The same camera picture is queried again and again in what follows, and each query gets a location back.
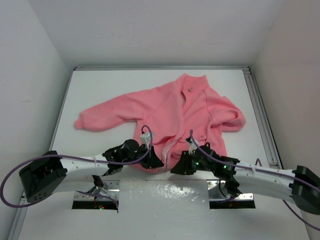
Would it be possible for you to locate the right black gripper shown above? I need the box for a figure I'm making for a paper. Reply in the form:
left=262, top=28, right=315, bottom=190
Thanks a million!
left=170, top=150, right=215, bottom=175

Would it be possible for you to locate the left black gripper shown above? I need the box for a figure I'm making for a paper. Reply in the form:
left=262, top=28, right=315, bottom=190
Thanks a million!
left=122, top=143, right=164, bottom=169

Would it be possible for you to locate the pink fleece jacket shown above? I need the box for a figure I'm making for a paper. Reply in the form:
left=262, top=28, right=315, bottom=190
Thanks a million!
left=74, top=74, right=246, bottom=173

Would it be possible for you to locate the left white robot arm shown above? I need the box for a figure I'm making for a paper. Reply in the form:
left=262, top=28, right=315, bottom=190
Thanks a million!
left=19, top=139, right=164, bottom=204

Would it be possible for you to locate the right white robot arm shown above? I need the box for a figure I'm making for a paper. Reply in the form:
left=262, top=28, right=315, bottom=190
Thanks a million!
left=170, top=145, right=320, bottom=215

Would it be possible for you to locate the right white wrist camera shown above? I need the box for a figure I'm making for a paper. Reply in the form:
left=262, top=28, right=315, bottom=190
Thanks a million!
left=185, top=137, right=199, bottom=155

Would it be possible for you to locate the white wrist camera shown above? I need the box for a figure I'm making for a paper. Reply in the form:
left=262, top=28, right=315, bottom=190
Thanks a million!
left=139, top=132, right=155, bottom=148
left=185, top=137, right=199, bottom=155

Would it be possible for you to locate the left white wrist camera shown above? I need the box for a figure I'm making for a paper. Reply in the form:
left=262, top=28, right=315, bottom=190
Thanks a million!
left=139, top=132, right=155, bottom=148

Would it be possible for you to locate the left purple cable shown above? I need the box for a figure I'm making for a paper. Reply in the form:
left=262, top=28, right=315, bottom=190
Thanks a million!
left=0, top=125, right=153, bottom=208

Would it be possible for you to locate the purple cable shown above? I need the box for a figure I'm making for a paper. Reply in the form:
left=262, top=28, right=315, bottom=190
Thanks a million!
left=189, top=129, right=320, bottom=233
left=0, top=125, right=153, bottom=208

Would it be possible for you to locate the shiny metal base plate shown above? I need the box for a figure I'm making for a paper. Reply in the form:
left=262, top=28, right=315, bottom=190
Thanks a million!
left=73, top=179, right=254, bottom=204

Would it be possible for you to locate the aluminium frame rail right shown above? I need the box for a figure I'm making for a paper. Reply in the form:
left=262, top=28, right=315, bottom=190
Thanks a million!
left=243, top=67, right=283, bottom=169

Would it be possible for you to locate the aluminium frame rail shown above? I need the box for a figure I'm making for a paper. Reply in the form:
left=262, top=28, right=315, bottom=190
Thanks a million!
left=74, top=65, right=250, bottom=71
left=243, top=67, right=283, bottom=169
left=7, top=67, right=77, bottom=240

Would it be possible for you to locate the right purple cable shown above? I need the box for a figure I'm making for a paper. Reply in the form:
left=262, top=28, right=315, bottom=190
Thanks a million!
left=189, top=129, right=320, bottom=233

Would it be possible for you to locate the aluminium frame rail back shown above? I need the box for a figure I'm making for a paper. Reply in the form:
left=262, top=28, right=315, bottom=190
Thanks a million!
left=74, top=65, right=250, bottom=71

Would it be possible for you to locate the aluminium frame rail left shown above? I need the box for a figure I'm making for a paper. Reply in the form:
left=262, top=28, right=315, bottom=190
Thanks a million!
left=7, top=67, right=77, bottom=240

